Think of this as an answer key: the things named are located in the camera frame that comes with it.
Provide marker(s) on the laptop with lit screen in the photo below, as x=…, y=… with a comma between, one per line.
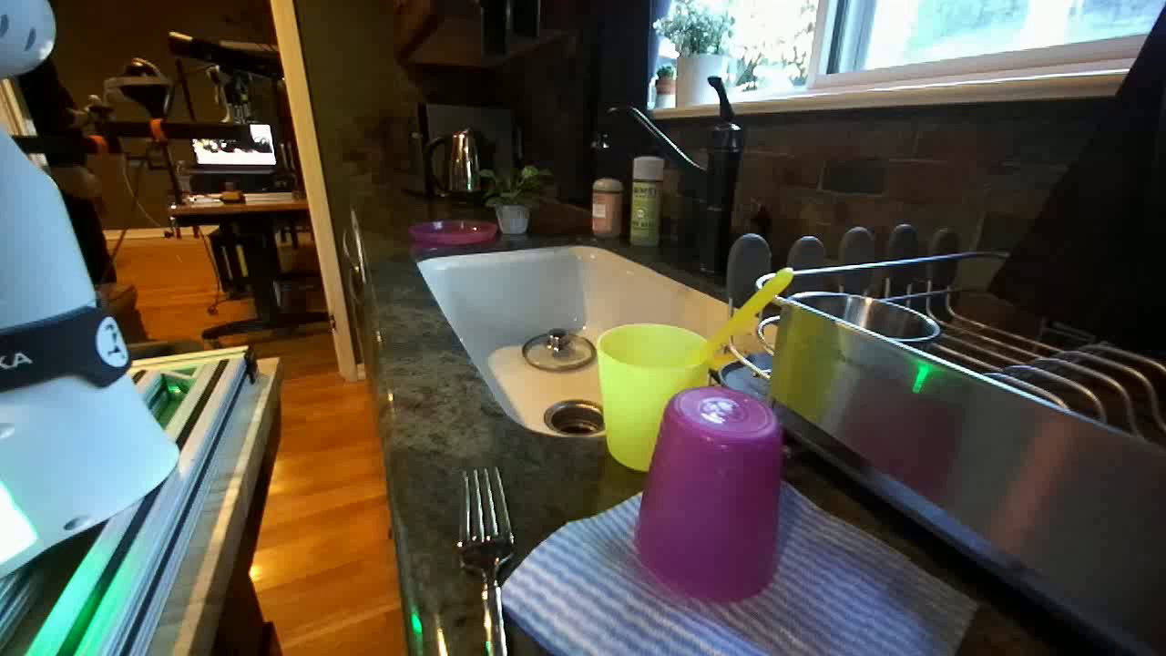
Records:
x=233, y=149

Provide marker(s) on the camera tripod rig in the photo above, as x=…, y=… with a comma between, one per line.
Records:
x=148, y=91

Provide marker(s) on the purple bowl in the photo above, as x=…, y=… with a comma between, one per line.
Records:
x=454, y=234

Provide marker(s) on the blue white striped cloth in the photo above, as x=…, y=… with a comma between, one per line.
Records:
x=840, y=603

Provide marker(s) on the stainless steel kettle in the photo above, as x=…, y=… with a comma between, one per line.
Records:
x=462, y=166

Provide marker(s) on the purple plastic cup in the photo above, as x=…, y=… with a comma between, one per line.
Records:
x=713, y=498

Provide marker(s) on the dark wooden desk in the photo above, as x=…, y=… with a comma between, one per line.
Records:
x=248, y=213

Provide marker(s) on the white kitchen sink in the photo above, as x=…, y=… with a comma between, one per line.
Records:
x=547, y=292

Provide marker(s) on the silver metal fork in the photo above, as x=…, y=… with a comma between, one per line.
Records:
x=486, y=517

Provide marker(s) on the orange label soap bottle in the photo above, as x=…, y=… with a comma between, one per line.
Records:
x=607, y=208

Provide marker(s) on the metal sink drain strainer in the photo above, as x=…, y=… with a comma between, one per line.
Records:
x=574, y=416

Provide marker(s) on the dark brown curtain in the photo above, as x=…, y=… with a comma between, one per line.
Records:
x=594, y=73

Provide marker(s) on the green dish soap bottle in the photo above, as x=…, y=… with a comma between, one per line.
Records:
x=645, y=207

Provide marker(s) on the navy blue curtain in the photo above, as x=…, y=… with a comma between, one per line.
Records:
x=1105, y=220

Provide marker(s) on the metal dish drying rack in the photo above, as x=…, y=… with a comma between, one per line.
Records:
x=1008, y=461

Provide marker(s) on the lime green plastic cup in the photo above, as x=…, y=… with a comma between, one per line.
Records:
x=638, y=389

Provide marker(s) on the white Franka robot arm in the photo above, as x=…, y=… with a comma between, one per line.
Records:
x=56, y=404

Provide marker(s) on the dark bronze kitchen faucet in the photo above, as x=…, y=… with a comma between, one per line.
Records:
x=721, y=183

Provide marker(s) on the aluminium robot mounting cart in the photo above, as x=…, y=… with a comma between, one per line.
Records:
x=205, y=485

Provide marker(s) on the round metal sink stopper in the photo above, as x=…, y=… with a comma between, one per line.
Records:
x=560, y=350

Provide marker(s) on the stainless steel bowl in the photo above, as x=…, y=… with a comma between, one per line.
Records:
x=870, y=320

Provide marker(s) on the small leafy potted plant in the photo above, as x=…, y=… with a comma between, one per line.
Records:
x=515, y=202

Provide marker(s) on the white framed window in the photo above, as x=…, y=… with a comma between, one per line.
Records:
x=972, y=38

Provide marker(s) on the windowsill plant in white pot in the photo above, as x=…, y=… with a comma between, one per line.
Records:
x=696, y=59

